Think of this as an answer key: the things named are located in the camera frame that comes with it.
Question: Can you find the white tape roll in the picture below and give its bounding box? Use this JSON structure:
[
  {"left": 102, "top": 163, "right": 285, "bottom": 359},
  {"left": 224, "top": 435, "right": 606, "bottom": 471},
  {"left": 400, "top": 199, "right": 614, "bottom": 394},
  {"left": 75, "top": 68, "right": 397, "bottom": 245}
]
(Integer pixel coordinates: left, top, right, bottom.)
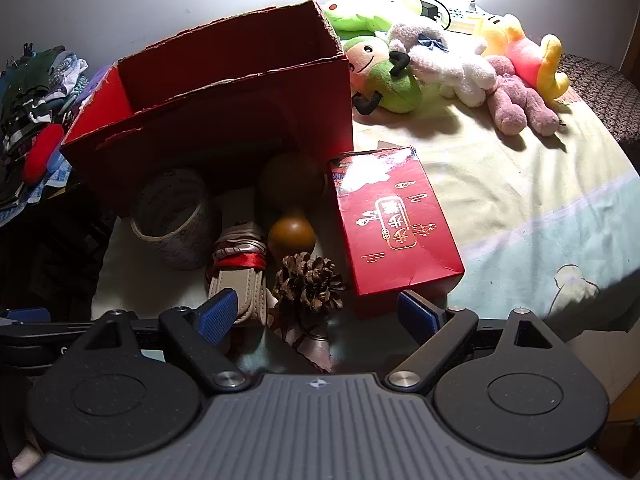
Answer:
[{"left": 130, "top": 167, "right": 211, "bottom": 272}]

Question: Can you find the yellow plush bear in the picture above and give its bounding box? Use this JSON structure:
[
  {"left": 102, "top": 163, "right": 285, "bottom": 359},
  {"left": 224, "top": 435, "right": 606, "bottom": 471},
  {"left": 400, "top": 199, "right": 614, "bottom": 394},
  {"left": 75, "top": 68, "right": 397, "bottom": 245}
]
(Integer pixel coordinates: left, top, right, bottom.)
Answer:
[{"left": 475, "top": 14, "right": 571, "bottom": 106}]

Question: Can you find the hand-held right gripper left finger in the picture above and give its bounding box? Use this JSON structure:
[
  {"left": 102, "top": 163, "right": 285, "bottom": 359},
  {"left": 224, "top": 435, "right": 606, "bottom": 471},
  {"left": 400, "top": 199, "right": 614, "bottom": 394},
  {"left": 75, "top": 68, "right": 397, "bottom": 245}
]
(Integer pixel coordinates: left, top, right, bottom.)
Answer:
[{"left": 75, "top": 287, "right": 253, "bottom": 392}]

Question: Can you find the red cardboard box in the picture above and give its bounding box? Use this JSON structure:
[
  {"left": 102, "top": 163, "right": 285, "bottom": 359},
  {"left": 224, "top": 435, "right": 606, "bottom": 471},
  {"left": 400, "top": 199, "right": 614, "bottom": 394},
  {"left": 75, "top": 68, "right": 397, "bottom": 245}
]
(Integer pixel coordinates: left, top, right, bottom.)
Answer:
[{"left": 59, "top": 0, "right": 355, "bottom": 212}]

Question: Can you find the dark patterned blanket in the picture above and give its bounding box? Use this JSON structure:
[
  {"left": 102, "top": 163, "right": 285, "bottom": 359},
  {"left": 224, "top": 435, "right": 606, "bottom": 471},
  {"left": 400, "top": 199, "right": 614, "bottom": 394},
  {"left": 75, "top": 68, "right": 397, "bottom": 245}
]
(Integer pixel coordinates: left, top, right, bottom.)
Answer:
[{"left": 557, "top": 52, "right": 640, "bottom": 147}]

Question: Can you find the brown wooden gourd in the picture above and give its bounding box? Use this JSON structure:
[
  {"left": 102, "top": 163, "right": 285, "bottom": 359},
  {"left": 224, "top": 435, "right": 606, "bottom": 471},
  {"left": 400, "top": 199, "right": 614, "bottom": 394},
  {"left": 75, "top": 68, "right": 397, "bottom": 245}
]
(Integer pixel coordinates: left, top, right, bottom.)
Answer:
[{"left": 257, "top": 152, "right": 328, "bottom": 264}]

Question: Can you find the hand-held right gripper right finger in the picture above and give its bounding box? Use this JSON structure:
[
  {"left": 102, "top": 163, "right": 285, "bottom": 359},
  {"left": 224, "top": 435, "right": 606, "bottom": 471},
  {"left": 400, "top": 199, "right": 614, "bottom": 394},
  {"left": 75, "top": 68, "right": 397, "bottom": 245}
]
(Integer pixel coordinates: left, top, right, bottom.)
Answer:
[{"left": 385, "top": 289, "right": 567, "bottom": 394}]

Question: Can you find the brown pine cone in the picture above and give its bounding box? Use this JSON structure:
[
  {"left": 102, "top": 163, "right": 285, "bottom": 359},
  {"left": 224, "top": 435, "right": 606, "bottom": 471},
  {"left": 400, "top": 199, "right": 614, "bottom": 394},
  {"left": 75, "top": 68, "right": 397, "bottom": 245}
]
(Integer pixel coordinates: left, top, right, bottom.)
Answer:
[{"left": 272, "top": 252, "right": 347, "bottom": 317}]

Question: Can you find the beige belt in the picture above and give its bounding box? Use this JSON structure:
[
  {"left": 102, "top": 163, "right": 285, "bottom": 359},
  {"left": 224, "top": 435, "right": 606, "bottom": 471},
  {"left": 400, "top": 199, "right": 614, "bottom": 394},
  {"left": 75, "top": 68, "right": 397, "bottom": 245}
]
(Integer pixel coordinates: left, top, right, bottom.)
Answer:
[{"left": 207, "top": 262, "right": 270, "bottom": 327}]

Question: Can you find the pile of clothes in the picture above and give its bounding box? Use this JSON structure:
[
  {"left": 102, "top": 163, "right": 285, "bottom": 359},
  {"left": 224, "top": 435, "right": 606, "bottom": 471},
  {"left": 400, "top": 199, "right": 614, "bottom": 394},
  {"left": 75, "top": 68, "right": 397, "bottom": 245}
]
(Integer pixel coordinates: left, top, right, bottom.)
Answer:
[{"left": 0, "top": 45, "right": 109, "bottom": 226}]

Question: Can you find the red gift box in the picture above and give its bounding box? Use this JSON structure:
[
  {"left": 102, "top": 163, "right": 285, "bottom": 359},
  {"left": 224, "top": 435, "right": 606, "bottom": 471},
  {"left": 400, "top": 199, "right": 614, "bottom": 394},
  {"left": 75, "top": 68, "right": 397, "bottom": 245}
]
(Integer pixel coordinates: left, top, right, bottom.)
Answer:
[{"left": 327, "top": 146, "right": 465, "bottom": 319}]

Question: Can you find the green frog plush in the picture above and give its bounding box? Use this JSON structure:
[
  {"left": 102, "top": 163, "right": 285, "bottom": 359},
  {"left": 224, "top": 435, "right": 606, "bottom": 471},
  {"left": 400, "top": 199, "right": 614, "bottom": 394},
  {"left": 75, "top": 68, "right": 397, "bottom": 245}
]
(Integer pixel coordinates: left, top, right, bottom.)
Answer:
[{"left": 322, "top": 0, "right": 427, "bottom": 42}]

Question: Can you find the green plush with face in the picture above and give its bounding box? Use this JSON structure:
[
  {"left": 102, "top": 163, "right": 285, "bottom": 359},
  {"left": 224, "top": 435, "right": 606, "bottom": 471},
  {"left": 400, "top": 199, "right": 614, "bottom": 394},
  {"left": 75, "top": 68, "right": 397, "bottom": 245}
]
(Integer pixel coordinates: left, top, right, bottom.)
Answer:
[{"left": 345, "top": 35, "right": 424, "bottom": 115}]

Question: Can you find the white power strip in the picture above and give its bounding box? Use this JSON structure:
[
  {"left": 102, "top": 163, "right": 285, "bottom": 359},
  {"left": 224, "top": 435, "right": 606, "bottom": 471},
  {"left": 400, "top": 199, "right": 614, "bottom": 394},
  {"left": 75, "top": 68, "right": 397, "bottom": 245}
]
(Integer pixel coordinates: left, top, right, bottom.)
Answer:
[{"left": 440, "top": 5, "right": 494, "bottom": 36}]

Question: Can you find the pink plush bear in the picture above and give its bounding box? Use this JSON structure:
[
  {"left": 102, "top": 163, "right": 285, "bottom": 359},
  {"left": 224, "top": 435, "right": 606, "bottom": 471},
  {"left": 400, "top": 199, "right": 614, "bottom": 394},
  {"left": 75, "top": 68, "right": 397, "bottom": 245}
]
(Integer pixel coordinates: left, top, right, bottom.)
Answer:
[{"left": 485, "top": 55, "right": 561, "bottom": 137}]

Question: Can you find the pastel printed bed sheet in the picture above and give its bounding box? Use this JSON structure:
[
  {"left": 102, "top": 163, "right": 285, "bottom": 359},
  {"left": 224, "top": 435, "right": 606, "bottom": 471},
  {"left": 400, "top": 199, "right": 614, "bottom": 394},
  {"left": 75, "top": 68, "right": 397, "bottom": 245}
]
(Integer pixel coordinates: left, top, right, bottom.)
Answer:
[{"left": 90, "top": 35, "right": 640, "bottom": 377}]

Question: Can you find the white plush sheep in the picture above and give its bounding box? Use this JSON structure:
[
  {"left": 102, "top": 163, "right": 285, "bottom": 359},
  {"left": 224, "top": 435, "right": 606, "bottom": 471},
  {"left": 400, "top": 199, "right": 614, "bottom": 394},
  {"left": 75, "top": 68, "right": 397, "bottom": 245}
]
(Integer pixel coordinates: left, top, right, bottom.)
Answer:
[{"left": 387, "top": 20, "right": 499, "bottom": 109}]

